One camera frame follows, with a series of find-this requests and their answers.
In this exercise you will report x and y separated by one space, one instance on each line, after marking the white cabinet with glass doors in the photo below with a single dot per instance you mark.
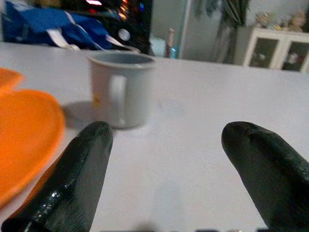
280 38

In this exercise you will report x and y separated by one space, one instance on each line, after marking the orange plastic plate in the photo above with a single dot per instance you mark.
7 79
24 133

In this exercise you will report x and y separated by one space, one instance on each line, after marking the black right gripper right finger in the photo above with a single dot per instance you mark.
270 174

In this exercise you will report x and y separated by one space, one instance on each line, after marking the small pale figurine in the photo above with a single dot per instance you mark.
298 20
263 19

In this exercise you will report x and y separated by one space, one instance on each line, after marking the wooden post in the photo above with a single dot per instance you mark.
171 38

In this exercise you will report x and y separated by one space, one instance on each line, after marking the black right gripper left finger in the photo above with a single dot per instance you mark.
72 183

